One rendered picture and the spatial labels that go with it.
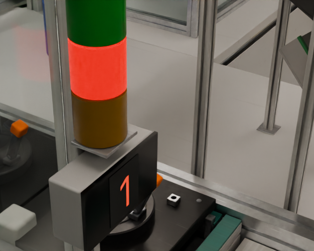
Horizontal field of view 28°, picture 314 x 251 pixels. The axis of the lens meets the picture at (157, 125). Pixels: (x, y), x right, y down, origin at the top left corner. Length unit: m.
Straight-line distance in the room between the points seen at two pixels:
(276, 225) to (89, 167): 0.45
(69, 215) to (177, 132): 0.78
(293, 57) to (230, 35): 0.88
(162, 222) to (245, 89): 0.66
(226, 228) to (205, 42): 0.28
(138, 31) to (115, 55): 1.29
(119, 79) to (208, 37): 0.42
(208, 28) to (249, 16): 1.02
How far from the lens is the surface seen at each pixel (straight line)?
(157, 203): 0.96
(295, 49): 0.94
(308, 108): 0.92
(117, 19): 0.51
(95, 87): 0.53
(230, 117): 1.40
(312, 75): 0.90
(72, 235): 0.59
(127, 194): 0.61
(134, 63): 1.62
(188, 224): 0.93
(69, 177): 0.57
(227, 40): 1.77
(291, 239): 0.96
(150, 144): 0.62
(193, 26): 1.76
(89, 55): 0.52
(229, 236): 0.95
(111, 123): 0.55
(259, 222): 0.97
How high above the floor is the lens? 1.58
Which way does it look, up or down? 32 degrees down
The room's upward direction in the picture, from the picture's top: 1 degrees clockwise
